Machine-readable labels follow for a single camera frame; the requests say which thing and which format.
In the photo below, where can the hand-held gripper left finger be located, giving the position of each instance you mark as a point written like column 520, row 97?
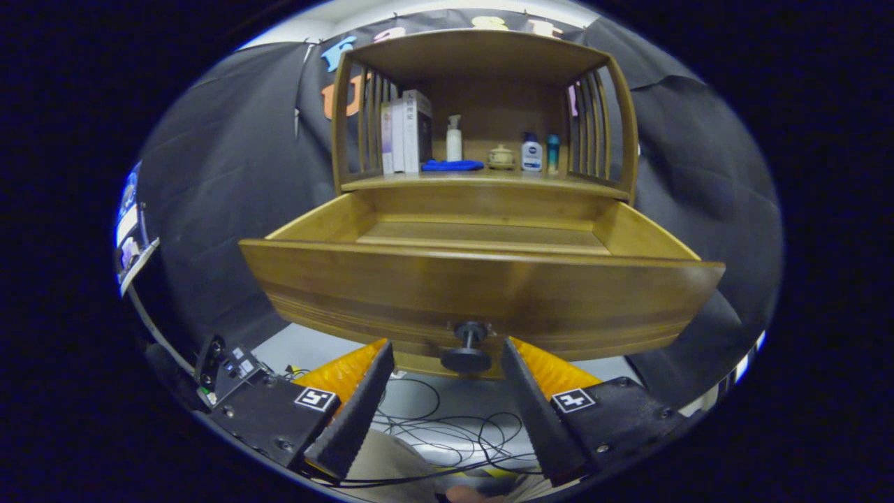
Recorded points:
column 356, row 419

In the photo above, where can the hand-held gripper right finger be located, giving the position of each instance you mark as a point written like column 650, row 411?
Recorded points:
column 541, row 419

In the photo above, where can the wooden drawer with black knob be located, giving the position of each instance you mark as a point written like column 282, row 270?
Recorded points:
column 419, row 286

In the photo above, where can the wooden countertop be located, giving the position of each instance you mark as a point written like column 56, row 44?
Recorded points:
column 489, row 179

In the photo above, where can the wooden cabinet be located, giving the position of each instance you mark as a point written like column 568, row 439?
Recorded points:
column 482, row 56

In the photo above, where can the person's leg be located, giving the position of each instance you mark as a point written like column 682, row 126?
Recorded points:
column 398, row 461

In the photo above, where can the beige lidded teacup with saucer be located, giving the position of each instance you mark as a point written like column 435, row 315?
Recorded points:
column 501, row 158

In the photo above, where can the white lotion bottle blue cap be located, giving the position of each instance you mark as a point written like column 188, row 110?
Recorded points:
column 531, row 155

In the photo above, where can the teal slim bottle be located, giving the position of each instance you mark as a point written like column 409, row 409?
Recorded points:
column 553, row 155

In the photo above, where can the blue folded cloth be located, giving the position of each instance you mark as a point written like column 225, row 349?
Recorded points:
column 452, row 165

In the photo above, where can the lilac book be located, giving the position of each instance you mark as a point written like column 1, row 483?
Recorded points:
column 386, row 140

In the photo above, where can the white pump bottle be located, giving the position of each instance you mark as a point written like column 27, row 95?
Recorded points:
column 454, row 143

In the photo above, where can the white book with dark cover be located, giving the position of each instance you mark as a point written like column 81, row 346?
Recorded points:
column 415, row 133

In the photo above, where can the white wall shelf with items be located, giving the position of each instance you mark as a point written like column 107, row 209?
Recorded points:
column 129, row 237

